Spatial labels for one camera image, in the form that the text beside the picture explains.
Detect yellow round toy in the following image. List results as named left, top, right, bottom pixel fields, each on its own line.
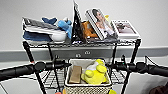
left=107, top=89, right=118, bottom=94

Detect pale basket with dark spots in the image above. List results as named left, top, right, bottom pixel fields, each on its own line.
left=63, top=58, right=113, bottom=94

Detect orange plush toy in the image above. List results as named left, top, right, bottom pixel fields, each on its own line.
left=81, top=20, right=99, bottom=40

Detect tan flat box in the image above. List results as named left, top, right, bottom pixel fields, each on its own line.
left=68, top=65, right=83, bottom=84

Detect small yellow item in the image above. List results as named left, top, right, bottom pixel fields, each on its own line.
left=103, top=13, right=111, bottom=23

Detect long grey wall band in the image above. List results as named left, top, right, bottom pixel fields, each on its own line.
left=0, top=47, right=168, bottom=63

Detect grey round wall outlet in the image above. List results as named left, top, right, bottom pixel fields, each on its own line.
left=75, top=53, right=82, bottom=59

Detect magazine with face print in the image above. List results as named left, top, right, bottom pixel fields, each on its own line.
left=84, top=8, right=119, bottom=43

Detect white bowl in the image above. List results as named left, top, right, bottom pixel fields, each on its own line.
left=48, top=30, right=67, bottom=44

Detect blue plush toy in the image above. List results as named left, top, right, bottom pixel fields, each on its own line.
left=41, top=17, right=74, bottom=40

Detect white wall outlet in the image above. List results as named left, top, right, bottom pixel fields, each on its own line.
left=84, top=50, right=91, bottom=56

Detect dark blue folded cloth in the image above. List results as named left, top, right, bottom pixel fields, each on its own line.
left=22, top=30, right=54, bottom=44

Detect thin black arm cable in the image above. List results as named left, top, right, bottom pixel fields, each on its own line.
left=143, top=54, right=159, bottom=67

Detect white book with photo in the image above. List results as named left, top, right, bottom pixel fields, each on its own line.
left=111, top=19, right=140, bottom=40

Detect black wire shelf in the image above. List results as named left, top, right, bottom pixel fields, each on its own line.
left=21, top=37, right=142, bottom=94

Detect yellow plush toy black stripes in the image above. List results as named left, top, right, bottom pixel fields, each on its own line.
left=80, top=59, right=108, bottom=85

